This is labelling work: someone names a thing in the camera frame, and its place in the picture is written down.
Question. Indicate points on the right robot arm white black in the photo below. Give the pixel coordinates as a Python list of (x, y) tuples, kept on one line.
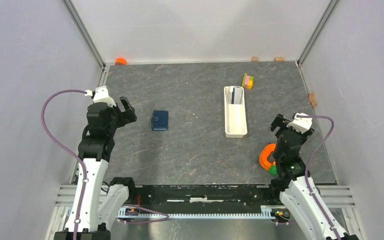
[(293, 185)]

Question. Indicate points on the wooden block left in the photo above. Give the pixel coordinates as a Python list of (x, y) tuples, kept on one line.
[(254, 59)]

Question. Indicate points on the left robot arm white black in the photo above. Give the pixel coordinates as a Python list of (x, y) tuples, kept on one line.
[(91, 219)]

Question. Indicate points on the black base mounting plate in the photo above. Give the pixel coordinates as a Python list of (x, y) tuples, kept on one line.
[(205, 198)]

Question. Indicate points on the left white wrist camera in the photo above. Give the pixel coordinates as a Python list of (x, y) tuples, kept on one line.
[(101, 95)]

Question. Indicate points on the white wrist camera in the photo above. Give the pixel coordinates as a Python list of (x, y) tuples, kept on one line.
[(101, 95), (301, 123)]

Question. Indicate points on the white cable comb rail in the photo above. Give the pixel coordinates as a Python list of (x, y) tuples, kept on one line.
[(132, 213)]

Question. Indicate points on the orange round cap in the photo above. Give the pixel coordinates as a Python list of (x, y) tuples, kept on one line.
[(120, 61)]

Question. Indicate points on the blue card holder wallet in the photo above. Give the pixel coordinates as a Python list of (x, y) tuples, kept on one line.
[(160, 120)]

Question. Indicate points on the wooden block right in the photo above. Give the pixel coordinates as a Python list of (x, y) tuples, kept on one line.
[(279, 59)]

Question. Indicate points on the white plastic tray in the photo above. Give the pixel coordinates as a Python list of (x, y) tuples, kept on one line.
[(235, 122)]

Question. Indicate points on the colourful toy block stack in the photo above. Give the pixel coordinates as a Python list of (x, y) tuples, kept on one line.
[(247, 81)]

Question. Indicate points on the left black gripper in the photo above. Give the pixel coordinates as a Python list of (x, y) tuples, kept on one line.
[(125, 116)]

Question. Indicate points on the wooden block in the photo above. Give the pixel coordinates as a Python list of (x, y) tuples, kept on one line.
[(279, 59), (254, 59)]

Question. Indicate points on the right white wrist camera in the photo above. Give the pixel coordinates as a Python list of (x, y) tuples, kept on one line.
[(301, 123)]

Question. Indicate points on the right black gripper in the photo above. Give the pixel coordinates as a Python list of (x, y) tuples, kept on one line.
[(280, 122)]

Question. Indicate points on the green toy block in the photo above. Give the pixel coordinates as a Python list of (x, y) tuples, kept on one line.
[(272, 170)]

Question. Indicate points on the curved wooden piece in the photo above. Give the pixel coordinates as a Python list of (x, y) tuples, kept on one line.
[(312, 99)]

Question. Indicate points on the orange plastic ring toy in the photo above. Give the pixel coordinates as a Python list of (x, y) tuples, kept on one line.
[(264, 156)]

